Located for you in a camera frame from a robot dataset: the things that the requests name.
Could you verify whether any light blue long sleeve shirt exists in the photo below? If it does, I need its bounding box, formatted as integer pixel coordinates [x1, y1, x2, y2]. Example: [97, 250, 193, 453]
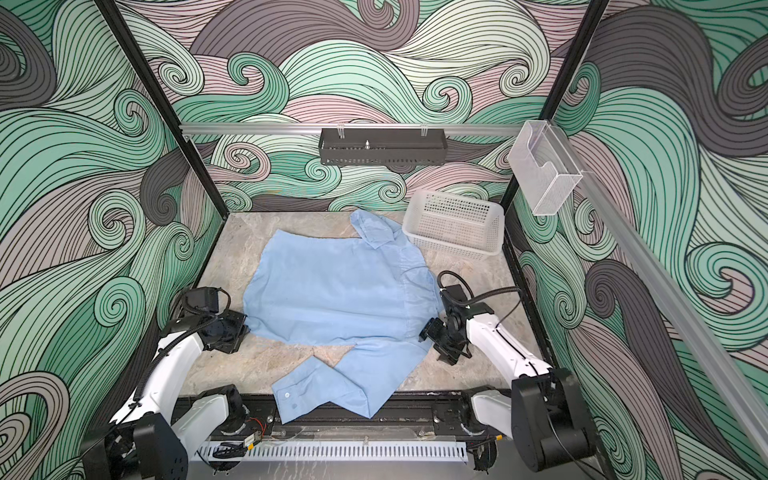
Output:
[243, 210, 443, 423]

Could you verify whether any clear plastic wall bin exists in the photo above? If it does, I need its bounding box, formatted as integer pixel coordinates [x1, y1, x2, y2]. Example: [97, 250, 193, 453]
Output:
[507, 120, 583, 217]

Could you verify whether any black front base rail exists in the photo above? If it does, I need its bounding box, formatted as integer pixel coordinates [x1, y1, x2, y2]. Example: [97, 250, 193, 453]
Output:
[210, 390, 500, 441]

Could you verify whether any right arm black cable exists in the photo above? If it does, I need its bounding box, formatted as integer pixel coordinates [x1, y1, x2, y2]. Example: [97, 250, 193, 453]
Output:
[436, 269, 523, 313]

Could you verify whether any aluminium back wall rail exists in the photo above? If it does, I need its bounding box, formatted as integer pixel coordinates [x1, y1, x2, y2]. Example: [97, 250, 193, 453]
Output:
[179, 122, 522, 137]

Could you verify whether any white slotted cable duct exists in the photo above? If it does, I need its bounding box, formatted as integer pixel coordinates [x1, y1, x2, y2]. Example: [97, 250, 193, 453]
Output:
[229, 440, 469, 463]

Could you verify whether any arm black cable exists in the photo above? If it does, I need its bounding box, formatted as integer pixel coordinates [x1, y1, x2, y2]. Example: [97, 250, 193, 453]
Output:
[436, 269, 523, 313]
[134, 287, 232, 403]

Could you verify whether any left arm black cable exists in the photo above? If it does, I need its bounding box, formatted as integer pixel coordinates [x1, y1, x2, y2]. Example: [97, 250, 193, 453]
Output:
[134, 287, 232, 403]

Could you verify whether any white plastic laundry basket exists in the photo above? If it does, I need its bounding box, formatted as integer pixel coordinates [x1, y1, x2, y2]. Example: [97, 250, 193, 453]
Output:
[402, 190, 504, 260]

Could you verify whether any aluminium right wall rail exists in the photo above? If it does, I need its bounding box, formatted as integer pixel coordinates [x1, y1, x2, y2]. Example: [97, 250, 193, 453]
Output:
[545, 121, 767, 460]

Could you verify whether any black perforated wall tray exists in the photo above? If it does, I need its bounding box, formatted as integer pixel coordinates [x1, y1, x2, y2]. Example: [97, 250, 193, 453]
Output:
[318, 129, 448, 167]

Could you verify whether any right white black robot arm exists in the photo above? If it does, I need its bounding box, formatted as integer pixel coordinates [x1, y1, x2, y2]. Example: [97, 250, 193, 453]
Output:
[419, 283, 599, 479]

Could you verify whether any aluminium wall rail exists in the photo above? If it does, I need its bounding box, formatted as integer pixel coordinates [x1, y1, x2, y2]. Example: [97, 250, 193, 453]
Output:
[179, 122, 522, 137]
[545, 121, 767, 460]

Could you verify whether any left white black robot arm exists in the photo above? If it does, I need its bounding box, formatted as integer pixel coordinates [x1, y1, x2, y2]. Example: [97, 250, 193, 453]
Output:
[78, 287, 248, 479]

